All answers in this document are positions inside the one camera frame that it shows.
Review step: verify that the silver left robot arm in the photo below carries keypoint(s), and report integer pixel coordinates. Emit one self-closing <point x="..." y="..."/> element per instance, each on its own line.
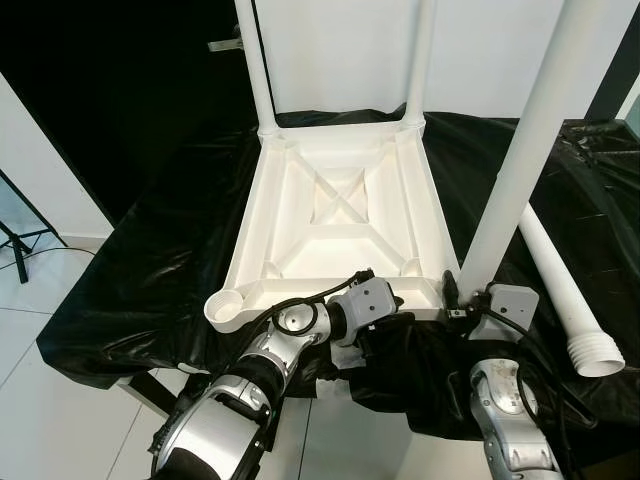
<point x="240" y="410"/>

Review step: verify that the teal glass panel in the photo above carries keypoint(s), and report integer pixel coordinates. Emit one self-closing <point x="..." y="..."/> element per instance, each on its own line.
<point x="631" y="118"/>

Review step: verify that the black plastic cover sheet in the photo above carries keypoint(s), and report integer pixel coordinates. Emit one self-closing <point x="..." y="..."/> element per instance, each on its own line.
<point x="130" y="280"/>

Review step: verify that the black door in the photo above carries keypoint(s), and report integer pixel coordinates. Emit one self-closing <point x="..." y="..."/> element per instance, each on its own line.
<point x="110" y="90"/>

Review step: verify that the black tripod stand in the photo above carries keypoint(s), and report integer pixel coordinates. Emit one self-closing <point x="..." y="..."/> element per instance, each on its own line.
<point x="20" y="235"/>

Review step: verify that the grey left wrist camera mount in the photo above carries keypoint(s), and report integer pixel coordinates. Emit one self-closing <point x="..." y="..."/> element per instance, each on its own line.
<point x="372" y="302"/>

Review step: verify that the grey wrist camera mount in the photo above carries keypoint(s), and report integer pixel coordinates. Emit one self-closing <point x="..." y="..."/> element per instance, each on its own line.
<point x="505" y="310"/>
<point x="372" y="302"/>

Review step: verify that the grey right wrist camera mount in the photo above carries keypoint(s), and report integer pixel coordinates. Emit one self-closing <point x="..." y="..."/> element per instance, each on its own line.
<point x="505" y="310"/>

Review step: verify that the black wall pillar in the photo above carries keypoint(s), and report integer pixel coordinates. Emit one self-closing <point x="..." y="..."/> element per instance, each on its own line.
<point x="612" y="65"/>

